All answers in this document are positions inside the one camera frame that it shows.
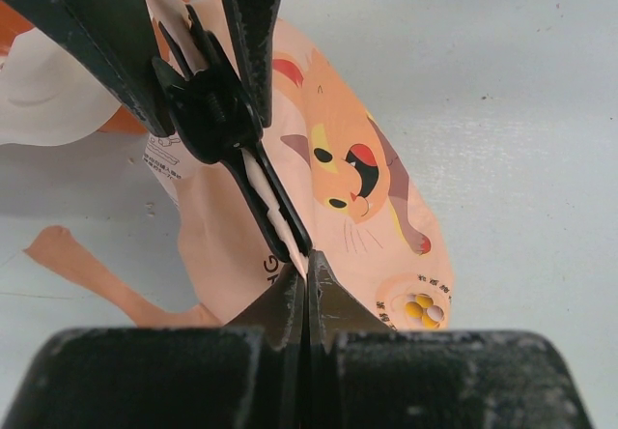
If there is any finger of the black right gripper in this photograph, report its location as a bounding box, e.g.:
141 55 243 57
2 0 174 135
222 0 281 128

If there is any black bag clip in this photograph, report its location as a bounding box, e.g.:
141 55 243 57
153 5 313 263

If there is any white and orange litter box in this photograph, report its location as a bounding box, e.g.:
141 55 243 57
1 0 186 146

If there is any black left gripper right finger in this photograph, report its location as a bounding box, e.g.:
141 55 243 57
302 251 591 428

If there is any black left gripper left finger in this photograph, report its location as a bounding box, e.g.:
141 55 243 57
4 265 305 428

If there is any pink cat litter bag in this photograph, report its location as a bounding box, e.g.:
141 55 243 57
26 20 454 330

